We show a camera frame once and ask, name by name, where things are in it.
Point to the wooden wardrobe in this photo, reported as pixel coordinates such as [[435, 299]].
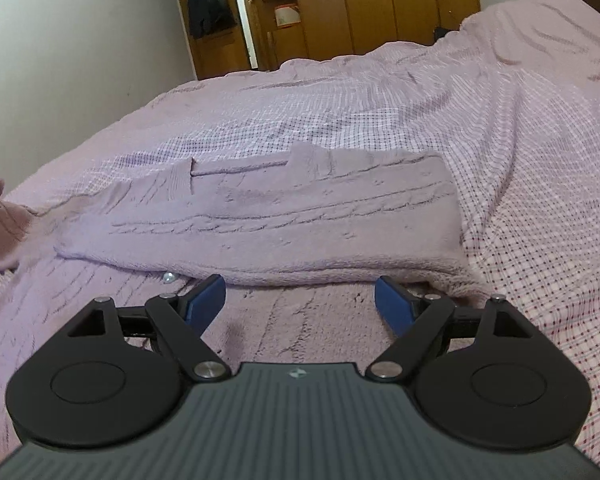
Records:
[[380, 5]]

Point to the white box with red print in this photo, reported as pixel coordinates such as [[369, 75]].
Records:
[[287, 14]]

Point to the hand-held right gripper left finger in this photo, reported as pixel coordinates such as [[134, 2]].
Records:
[[207, 301]]

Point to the pink checked bedspread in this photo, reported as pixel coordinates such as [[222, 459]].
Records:
[[505, 160]]

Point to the wooden shelf unit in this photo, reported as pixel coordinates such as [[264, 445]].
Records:
[[282, 20]]

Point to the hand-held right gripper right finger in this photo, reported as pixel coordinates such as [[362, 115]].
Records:
[[393, 305]]

